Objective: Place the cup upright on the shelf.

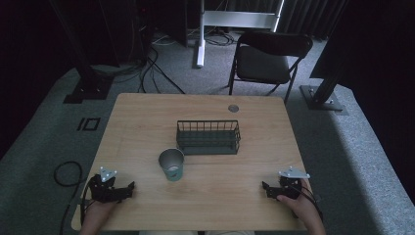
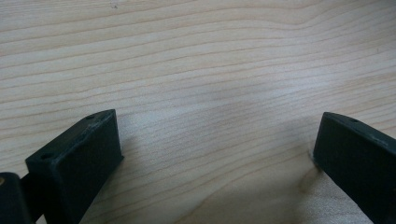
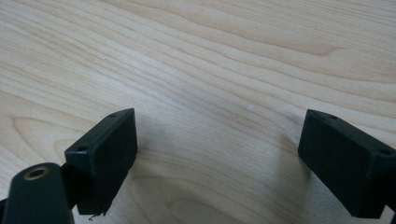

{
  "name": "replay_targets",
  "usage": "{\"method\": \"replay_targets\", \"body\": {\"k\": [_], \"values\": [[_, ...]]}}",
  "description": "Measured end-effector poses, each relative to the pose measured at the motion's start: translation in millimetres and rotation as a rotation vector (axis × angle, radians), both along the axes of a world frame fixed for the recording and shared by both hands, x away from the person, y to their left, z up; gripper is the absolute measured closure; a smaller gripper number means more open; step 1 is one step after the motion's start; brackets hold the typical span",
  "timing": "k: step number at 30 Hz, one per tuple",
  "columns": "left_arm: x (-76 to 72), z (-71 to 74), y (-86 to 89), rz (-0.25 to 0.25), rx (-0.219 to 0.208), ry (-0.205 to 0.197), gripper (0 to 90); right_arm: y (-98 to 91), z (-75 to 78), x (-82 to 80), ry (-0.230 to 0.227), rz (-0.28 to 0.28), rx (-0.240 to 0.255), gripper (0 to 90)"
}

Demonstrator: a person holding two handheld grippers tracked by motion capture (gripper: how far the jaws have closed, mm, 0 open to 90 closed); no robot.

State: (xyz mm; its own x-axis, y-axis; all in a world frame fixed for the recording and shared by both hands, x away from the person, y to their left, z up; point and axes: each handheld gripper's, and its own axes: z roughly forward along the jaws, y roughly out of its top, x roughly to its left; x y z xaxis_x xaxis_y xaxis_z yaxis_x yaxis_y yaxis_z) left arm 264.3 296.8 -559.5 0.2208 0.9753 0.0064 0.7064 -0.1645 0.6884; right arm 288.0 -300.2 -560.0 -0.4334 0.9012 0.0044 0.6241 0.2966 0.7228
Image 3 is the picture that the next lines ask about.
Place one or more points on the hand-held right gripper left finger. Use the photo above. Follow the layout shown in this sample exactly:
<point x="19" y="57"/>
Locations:
<point x="106" y="158"/>

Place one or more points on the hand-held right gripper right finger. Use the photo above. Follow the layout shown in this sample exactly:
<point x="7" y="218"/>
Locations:
<point x="345" y="165"/>

